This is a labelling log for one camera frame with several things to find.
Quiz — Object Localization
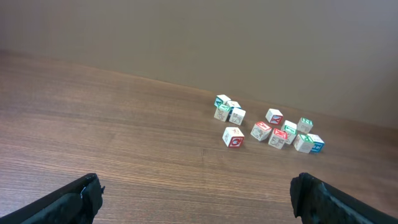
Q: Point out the green J letter block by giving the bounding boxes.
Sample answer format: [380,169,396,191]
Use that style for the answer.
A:
[282,125,297,144]

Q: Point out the small picture blue block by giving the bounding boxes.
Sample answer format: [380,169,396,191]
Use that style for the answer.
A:
[226,101,241,110]

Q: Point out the red side picture block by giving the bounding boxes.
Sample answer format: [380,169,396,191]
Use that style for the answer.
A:
[266,108,284,124]

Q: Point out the plain top green block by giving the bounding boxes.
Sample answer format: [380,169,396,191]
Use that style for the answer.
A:
[229,108,246,125]

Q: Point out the red V letter block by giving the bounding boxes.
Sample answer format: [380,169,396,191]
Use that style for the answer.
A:
[251,121,272,141]

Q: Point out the green N letter block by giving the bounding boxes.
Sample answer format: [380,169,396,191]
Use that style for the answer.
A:
[297,117,313,134]

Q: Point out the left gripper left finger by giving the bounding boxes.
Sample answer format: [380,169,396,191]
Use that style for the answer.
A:
[1,173,104,224]

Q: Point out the green A letter block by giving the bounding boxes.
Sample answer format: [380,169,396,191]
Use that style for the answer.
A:
[214,104,231,122]

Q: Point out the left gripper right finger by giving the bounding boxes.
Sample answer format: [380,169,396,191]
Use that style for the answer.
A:
[290,172,397,224]

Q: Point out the red M letter block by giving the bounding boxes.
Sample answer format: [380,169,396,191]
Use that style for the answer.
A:
[268,128,287,149]

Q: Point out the green F letter block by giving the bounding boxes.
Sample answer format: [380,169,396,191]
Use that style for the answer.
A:
[293,134,315,154]

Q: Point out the blue side picture block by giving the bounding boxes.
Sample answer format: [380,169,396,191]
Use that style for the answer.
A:
[307,133,325,153]

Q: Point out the top left teal block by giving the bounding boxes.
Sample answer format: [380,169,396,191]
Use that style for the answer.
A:
[214,95,231,107]

